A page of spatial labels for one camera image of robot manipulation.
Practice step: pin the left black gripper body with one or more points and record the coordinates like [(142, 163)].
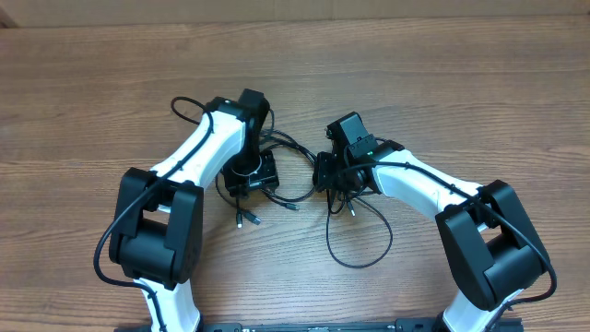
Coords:
[(251, 169)]

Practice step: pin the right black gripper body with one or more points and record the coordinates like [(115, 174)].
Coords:
[(329, 176)]

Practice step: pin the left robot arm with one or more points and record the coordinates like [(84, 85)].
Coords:
[(156, 234)]

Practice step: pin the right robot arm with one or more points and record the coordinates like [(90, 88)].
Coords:
[(496, 257)]

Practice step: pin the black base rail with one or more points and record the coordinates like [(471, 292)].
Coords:
[(318, 326)]

